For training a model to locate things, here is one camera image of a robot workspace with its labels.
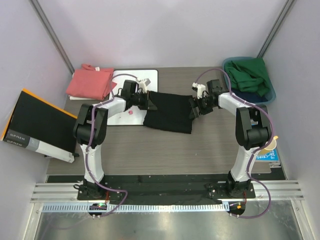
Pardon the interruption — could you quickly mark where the green t shirt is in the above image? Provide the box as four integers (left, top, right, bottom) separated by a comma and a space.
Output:
223, 58, 271, 97

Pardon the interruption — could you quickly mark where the navy blue t shirt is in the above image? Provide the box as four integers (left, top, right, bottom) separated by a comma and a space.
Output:
232, 88, 268, 104

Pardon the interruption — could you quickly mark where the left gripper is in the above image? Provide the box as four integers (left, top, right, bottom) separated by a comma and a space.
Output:
130, 90, 157, 111

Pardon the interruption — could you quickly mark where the blue book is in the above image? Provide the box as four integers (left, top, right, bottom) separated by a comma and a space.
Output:
256, 148, 279, 162

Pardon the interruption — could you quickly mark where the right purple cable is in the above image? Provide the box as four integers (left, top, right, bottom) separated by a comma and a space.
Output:
194, 68, 276, 220

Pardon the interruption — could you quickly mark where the black t shirt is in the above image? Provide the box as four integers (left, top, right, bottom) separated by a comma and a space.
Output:
143, 91, 193, 134

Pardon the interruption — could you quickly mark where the aluminium rail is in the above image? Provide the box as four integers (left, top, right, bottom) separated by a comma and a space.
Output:
31, 180, 304, 205

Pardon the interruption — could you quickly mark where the folded white t shirt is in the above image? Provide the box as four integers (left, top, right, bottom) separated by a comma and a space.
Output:
69, 95, 95, 101

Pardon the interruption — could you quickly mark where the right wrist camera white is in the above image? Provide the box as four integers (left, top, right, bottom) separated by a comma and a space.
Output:
192, 82, 206, 99

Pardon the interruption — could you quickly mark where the left aluminium frame post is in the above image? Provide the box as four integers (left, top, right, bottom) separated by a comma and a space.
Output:
28, 0, 75, 74

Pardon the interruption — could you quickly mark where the yellow cup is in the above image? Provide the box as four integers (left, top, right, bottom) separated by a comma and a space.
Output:
261, 135, 279, 153

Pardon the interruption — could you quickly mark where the black clip file folder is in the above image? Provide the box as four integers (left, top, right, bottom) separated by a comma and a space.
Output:
1, 88, 79, 163

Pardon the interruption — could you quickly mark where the white whiteboard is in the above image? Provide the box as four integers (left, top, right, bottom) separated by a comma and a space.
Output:
107, 69, 158, 126

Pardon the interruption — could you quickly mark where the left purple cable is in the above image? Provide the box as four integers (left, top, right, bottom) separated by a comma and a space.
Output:
84, 73, 141, 217

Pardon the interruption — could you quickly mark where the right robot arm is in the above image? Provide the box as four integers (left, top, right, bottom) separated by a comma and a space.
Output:
189, 80, 272, 198

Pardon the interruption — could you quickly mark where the purple cable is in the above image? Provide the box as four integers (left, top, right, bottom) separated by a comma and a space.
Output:
84, 73, 141, 217
194, 68, 276, 220

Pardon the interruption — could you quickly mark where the aluminium frame post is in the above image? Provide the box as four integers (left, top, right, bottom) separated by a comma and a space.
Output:
28, 0, 75, 74
256, 0, 297, 58

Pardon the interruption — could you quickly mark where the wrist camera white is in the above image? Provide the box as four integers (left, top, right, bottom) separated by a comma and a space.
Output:
137, 78, 151, 92
192, 82, 206, 99

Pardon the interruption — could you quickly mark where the blue plastic basket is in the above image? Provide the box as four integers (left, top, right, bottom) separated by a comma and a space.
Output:
222, 56, 276, 105

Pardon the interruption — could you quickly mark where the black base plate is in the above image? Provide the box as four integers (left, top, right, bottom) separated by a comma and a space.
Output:
73, 174, 256, 205

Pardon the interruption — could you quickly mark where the folded pink t shirt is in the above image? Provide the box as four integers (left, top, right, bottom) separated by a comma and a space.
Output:
66, 64, 117, 101

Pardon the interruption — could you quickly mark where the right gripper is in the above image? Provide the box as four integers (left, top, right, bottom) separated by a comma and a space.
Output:
189, 94, 216, 119

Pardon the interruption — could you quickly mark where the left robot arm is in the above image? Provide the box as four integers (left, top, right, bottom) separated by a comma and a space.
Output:
73, 78, 157, 200

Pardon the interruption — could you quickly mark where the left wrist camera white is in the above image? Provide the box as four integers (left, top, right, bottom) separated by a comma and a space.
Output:
137, 78, 151, 92

